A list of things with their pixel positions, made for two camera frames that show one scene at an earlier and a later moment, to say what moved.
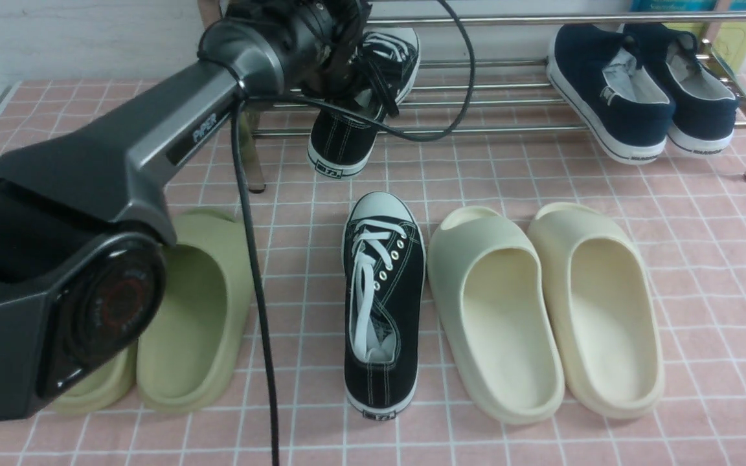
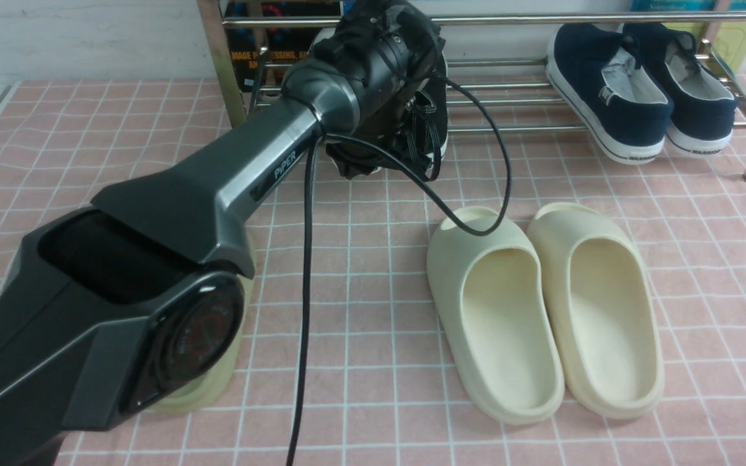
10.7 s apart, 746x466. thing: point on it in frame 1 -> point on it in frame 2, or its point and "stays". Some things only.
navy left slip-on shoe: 592,71 stays
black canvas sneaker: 383,264 -> 427,115
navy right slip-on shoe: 706,107 stays
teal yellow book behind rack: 737,41 stays
